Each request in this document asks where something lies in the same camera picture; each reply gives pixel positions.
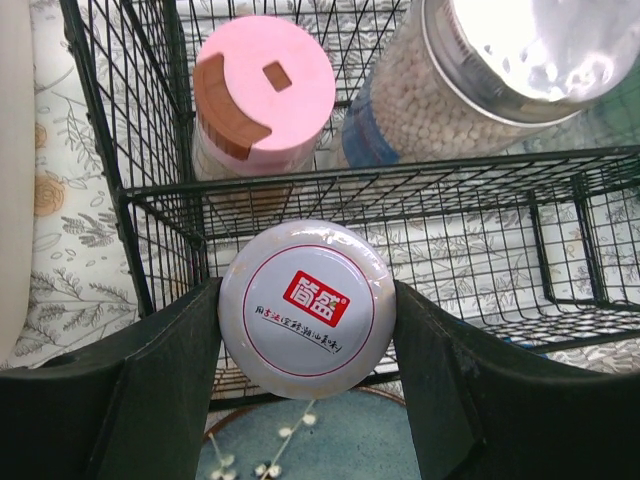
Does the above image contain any pink lid toothpick jar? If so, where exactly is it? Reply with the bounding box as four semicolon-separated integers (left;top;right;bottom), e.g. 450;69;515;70
192;15;336;181

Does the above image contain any brown sauce jar white lid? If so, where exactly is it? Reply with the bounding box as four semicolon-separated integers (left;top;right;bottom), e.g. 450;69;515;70
217;220;396;400

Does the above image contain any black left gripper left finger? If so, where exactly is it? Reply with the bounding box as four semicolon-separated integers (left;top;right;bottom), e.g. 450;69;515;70
1;279;221;479

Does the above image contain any black wire basket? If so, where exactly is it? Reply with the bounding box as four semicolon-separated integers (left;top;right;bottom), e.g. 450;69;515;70
61;1;639;355

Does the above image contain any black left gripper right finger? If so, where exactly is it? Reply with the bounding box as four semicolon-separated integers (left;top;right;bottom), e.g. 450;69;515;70
394;282;639;479

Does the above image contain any silver lid pepper jar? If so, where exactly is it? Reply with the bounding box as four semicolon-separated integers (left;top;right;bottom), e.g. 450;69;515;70
334;1;639;169

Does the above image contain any blue ceramic plate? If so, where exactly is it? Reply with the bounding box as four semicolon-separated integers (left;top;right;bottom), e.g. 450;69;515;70
195;388;420;479

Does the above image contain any white rectangular basin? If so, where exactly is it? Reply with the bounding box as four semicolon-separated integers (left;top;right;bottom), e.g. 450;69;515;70
1;0;35;361

